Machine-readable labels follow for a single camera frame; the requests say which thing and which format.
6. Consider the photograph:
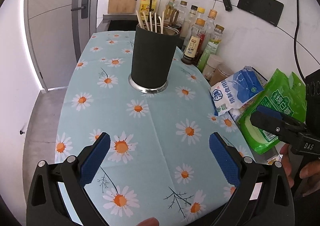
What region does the black utensil holder cup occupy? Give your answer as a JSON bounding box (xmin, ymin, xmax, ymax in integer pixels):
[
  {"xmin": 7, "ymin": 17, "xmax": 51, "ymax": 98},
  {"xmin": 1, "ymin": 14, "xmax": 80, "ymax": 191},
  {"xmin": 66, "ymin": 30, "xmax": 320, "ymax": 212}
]
[{"xmin": 128, "ymin": 26, "xmax": 180, "ymax": 94}]

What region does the thin brown chopstick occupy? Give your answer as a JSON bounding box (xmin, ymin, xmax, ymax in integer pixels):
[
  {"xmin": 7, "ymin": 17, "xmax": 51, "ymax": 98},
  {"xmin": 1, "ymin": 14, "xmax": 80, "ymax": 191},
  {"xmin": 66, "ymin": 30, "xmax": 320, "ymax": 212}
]
[{"xmin": 153, "ymin": 12, "xmax": 157, "ymax": 33}]

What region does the diagonal wooden chopstick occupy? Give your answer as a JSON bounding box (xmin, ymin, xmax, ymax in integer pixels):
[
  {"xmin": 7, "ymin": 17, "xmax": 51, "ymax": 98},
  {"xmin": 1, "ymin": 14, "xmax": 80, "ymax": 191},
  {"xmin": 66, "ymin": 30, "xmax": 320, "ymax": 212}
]
[{"xmin": 143, "ymin": 11, "xmax": 150, "ymax": 31}]

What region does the person's right hand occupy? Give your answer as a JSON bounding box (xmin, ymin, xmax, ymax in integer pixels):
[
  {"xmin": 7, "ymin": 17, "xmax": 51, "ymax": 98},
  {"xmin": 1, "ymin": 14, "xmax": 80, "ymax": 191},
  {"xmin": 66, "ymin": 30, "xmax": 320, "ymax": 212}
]
[{"xmin": 279, "ymin": 143, "xmax": 320, "ymax": 189}]

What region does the person's left hand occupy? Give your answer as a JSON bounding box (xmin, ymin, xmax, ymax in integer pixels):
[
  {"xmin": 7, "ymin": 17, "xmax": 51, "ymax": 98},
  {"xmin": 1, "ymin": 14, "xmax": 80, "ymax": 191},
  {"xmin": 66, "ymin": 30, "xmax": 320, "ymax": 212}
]
[{"xmin": 137, "ymin": 217, "xmax": 159, "ymax": 226}]

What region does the green sugar bag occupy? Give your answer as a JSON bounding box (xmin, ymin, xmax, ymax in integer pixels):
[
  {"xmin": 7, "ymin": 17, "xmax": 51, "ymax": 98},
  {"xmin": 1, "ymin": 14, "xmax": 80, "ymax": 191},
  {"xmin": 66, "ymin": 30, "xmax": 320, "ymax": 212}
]
[{"xmin": 238, "ymin": 69, "xmax": 306, "ymax": 155}]

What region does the white blue salt bag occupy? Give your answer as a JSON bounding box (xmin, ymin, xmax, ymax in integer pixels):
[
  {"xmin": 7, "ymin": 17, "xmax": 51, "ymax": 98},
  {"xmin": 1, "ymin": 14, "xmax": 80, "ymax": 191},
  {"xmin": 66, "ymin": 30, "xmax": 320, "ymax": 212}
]
[{"xmin": 209, "ymin": 67, "xmax": 264, "ymax": 116}]

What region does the daisy print blue tablecloth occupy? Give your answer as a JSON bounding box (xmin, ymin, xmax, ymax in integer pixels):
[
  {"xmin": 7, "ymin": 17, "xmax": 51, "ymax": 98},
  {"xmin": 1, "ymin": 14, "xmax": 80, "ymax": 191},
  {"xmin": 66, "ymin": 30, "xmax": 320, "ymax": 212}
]
[{"xmin": 55, "ymin": 31, "xmax": 251, "ymax": 225}]

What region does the clear brown spice jar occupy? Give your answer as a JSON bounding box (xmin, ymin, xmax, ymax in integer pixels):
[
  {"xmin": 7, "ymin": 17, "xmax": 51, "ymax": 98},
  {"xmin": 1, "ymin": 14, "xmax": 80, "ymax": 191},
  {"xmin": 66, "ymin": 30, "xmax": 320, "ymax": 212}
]
[{"xmin": 209, "ymin": 64, "xmax": 234, "ymax": 87}]

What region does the white lidded plastic jar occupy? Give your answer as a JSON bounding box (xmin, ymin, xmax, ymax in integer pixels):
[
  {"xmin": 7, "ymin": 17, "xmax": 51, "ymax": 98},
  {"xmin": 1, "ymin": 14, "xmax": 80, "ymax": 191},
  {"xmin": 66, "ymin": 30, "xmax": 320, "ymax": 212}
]
[{"xmin": 202, "ymin": 54, "xmax": 223, "ymax": 81}]

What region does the green label oil bottle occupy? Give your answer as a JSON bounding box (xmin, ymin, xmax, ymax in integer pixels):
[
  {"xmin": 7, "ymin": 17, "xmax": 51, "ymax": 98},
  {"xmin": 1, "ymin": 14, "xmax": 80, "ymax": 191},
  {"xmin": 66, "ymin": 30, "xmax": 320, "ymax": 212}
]
[{"xmin": 197, "ymin": 24, "xmax": 225, "ymax": 71}]

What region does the dark soy sauce bottle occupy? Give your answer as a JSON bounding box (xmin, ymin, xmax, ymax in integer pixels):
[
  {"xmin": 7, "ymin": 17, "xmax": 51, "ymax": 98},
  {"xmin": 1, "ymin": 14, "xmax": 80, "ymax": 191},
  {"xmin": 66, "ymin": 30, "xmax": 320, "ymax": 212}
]
[{"xmin": 181, "ymin": 18, "xmax": 206, "ymax": 65}]

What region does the red sauce bottle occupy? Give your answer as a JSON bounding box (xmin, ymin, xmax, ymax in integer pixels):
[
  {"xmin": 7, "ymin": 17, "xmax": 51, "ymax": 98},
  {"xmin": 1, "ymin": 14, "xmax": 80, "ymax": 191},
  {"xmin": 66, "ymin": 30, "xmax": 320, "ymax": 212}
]
[{"xmin": 197, "ymin": 33, "xmax": 206, "ymax": 58}]

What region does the orange capped bottle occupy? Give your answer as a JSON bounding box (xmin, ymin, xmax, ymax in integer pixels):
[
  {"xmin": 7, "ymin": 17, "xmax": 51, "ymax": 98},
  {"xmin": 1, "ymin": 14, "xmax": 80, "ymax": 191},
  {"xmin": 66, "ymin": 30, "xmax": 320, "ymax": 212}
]
[{"xmin": 204, "ymin": 9, "xmax": 217, "ymax": 37}]

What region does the clear glass bottle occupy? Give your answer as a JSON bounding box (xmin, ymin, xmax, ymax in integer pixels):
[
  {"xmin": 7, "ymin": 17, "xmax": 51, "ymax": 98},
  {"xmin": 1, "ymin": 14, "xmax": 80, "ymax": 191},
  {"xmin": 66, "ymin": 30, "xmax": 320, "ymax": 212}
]
[{"xmin": 175, "ymin": 0, "xmax": 187, "ymax": 28}]

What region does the black curved faucet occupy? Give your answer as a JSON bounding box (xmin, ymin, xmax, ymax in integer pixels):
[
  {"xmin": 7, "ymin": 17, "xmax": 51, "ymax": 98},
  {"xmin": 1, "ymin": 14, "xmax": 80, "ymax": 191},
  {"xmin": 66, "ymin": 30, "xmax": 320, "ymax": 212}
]
[{"xmin": 135, "ymin": 0, "xmax": 154, "ymax": 14}]

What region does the grey door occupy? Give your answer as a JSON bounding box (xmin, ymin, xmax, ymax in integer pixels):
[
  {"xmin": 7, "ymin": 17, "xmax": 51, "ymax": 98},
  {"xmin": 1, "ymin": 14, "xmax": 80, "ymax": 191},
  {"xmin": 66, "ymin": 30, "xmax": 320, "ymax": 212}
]
[{"xmin": 24, "ymin": 0, "xmax": 98, "ymax": 91}]

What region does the yellow dish soap bottle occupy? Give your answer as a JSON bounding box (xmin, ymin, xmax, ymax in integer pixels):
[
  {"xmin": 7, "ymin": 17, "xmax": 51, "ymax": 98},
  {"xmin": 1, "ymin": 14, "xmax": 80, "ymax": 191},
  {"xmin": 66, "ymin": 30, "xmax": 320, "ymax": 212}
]
[{"xmin": 139, "ymin": 0, "xmax": 157, "ymax": 18}]

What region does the black power cable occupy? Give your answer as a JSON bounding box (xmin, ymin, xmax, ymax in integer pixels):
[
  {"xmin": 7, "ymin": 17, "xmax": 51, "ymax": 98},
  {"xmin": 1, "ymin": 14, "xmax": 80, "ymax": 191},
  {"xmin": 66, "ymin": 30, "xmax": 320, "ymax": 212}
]
[{"xmin": 293, "ymin": 0, "xmax": 307, "ymax": 81}]

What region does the black door handle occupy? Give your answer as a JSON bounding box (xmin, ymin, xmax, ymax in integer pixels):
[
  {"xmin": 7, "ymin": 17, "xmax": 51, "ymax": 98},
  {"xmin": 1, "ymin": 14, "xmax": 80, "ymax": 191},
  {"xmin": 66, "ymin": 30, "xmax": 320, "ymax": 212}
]
[{"xmin": 71, "ymin": 0, "xmax": 89, "ymax": 19}]

